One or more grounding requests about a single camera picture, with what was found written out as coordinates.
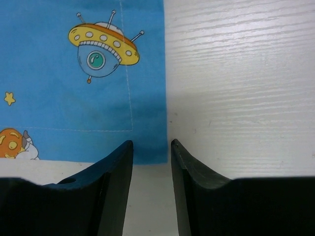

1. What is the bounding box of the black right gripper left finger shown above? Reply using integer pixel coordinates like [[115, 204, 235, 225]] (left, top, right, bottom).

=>
[[0, 141, 133, 236]]

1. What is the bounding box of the blue space-print cloth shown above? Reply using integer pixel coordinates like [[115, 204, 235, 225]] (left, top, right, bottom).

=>
[[0, 0, 168, 165]]

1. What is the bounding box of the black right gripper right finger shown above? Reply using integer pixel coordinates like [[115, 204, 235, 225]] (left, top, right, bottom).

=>
[[171, 140, 315, 236]]

